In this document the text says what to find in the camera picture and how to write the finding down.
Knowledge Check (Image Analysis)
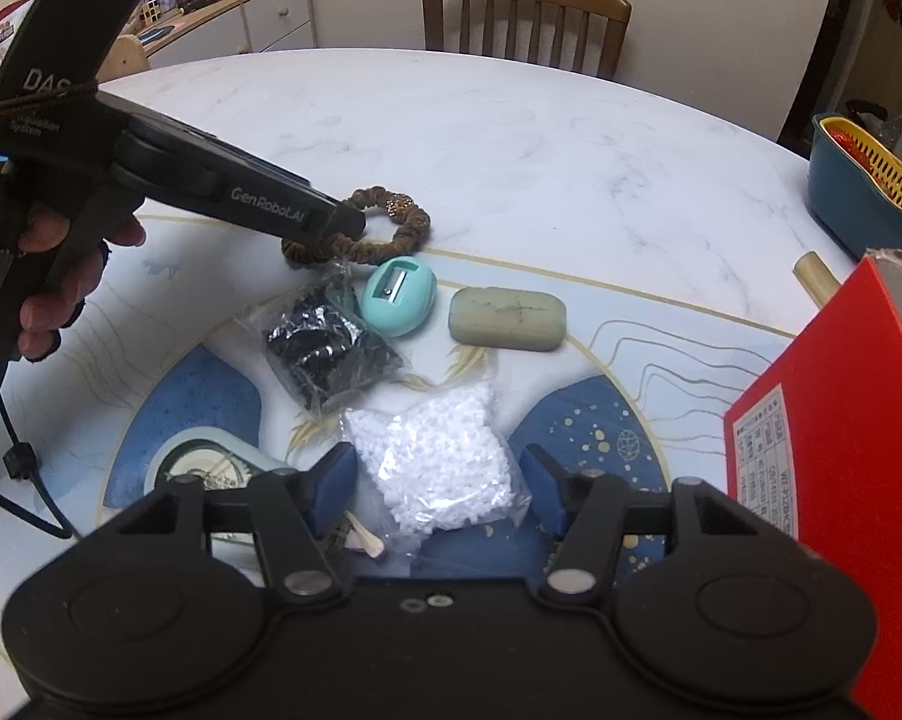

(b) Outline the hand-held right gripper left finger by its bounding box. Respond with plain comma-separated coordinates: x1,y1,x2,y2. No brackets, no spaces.
121,442,358,605

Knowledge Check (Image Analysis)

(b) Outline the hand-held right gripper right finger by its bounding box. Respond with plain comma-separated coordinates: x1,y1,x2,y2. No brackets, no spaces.
522,444,767,605

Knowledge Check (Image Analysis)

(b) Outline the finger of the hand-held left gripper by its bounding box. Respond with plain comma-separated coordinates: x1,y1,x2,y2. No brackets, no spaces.
113,120,367,242

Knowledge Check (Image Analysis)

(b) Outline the bag of white beads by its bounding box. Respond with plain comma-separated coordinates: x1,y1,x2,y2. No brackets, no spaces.
342,382,531,548

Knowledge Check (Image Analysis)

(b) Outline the brown hair scrunchie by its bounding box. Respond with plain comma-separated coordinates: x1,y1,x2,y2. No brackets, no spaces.
280,186,432,269

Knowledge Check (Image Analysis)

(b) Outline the red cardboard box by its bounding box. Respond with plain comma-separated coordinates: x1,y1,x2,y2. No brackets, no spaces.
723,249,902,720

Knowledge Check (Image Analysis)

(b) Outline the person's left hand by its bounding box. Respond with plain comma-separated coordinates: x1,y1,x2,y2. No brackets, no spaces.
14,202,146,362

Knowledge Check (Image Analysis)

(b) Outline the red snack bag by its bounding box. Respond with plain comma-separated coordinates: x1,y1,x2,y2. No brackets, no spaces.
0,0,40,76

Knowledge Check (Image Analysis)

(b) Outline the small beige clip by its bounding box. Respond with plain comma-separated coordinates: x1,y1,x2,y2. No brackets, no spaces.
342,514,386,560

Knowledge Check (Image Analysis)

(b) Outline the wooden high chair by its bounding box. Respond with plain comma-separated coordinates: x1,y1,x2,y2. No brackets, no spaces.
95,34,148,83

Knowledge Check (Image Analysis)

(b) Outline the bag of black beads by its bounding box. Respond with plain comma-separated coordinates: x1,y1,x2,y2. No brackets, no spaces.
233,279,407,421

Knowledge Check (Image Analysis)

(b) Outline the round patterned table mat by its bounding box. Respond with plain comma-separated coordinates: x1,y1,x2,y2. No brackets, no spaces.
0,211,797,586

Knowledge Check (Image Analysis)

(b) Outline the grey-green soap bar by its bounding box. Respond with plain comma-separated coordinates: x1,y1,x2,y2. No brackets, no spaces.
449,286,569,352

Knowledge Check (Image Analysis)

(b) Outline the teal pencil sharpener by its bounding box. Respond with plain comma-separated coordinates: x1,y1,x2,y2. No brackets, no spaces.
359,256,438,338

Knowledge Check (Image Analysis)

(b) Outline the white wooden sideboard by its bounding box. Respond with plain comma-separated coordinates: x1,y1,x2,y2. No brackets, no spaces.
140,0,321,68

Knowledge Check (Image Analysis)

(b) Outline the light wooden chair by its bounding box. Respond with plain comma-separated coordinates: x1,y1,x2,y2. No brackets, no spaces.
792,251,842,308

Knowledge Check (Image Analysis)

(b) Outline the blue plastic basin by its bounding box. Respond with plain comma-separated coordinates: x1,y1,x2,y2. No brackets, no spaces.
805,112,902,260

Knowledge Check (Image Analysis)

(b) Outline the pile of strawberries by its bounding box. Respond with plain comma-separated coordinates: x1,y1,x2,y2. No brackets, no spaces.
829,131,872,166

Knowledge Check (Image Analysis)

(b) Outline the yellow plastic colander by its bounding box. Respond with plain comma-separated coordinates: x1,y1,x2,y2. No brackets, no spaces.
826,114,902,233

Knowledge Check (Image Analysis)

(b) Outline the dark entrance door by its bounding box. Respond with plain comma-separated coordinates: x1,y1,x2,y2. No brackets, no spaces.
777,0,883,158

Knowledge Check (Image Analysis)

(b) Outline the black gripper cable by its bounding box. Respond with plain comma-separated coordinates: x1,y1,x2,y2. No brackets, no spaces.
0,390,73,541

